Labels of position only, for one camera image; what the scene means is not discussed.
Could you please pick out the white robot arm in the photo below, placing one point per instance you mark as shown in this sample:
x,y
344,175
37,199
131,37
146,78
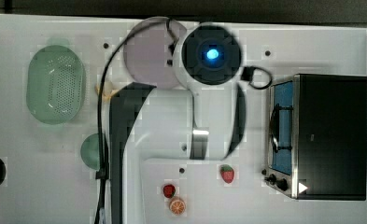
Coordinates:
x,y
202,120

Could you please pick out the black toy oven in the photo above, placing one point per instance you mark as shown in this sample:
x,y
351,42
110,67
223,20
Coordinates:
x,y
317,137

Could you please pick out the pink round plate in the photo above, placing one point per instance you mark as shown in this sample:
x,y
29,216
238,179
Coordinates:
x,y
147,56

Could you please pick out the large felt strawberry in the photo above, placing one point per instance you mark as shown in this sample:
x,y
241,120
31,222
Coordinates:
x,y
227,173

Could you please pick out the yellow banana toy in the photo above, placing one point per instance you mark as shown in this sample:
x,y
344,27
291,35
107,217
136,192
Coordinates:
x,y
109,91

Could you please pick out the small red strawberry toy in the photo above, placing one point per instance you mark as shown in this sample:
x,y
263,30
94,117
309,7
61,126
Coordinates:
x,y
169,191

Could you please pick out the orange slice toy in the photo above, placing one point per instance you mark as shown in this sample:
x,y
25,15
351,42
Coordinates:
x,y
177,206

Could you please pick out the green perforated basket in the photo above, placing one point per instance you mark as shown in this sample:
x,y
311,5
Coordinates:
x,y
55,85

